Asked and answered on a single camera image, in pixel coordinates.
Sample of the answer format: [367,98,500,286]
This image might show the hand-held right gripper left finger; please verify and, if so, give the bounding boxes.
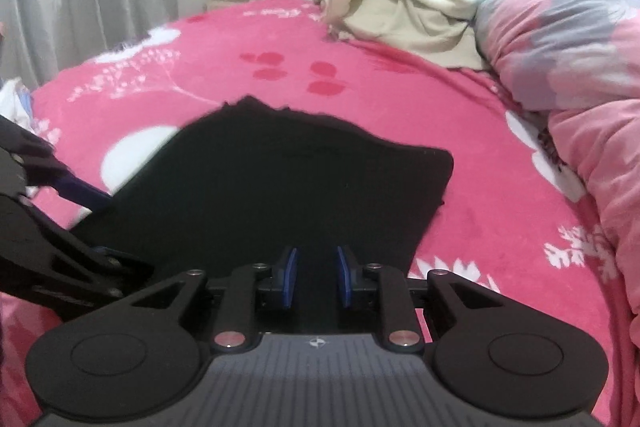
[129,245,301,353]

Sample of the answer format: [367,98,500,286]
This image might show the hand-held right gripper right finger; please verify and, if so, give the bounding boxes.
[336,244,507,353]

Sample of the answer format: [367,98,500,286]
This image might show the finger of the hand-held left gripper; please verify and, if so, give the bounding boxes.
[74,236,155,302]
[25,149,115,215]

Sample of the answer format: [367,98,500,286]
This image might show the black pants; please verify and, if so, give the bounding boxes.
[72,96,455,333]

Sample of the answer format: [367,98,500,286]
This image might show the white folded garment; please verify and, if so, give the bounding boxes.
[0,77,36,132]

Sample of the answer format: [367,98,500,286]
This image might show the pink floral bed blanket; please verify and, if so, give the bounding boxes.
[0,0,640,427]

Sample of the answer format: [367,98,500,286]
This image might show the beige cloth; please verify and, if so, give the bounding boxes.
[330,0,488,72]

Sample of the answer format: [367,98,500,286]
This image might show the pink grey flowered quilt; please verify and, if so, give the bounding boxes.
[472,0,640,313]

